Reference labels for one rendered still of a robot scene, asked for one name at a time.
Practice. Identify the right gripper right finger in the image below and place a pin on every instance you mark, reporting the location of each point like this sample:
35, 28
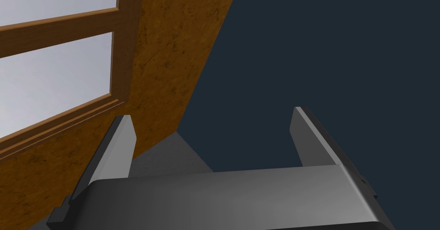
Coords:
314, 140

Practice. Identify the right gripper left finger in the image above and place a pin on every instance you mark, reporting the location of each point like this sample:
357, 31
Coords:
115, 151

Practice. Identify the wooden framed window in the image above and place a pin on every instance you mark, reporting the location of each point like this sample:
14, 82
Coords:
51, 75

